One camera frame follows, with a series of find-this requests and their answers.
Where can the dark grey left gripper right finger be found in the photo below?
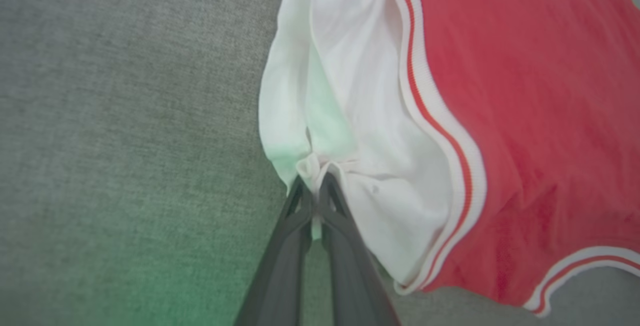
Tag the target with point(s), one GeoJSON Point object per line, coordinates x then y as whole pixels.
{"type": "Point", "coordinates": [350, 276]}

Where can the red and white basketball jersey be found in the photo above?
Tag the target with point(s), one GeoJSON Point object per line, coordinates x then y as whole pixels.
{"type": "Point", "coordinates": [525, 116]}

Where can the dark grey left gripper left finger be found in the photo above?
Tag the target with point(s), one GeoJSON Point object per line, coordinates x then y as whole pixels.
{"type": "Point", "coordinates": [285, 266]}

